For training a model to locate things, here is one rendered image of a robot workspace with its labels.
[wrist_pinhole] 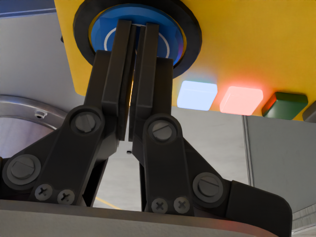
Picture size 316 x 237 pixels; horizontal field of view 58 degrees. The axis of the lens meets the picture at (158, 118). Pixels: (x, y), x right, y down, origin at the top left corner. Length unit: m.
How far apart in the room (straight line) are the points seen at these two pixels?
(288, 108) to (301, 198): 0.72
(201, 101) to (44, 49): 0.20
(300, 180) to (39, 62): 0.73
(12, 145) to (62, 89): 0.10
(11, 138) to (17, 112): 0.03
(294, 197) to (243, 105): 0.76
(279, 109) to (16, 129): 0.34
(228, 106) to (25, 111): 0.30
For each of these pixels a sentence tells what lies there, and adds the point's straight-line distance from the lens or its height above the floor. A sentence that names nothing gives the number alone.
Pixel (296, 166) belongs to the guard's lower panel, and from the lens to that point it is 0.90.
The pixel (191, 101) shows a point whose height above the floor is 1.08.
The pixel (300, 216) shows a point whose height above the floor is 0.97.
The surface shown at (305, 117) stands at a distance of 0.18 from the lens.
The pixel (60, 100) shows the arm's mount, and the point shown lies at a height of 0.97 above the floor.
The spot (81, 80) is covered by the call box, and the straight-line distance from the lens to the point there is 0.16.
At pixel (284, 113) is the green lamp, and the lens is 0.17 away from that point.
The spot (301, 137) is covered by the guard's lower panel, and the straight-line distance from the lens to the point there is 0.89.
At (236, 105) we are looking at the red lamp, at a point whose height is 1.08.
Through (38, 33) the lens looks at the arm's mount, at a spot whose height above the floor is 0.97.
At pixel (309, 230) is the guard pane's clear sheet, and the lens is 0.88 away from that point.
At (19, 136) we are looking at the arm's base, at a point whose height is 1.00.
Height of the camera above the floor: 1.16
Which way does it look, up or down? 31 degrees down
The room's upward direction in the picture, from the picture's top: 176 degrees counter-clockwise
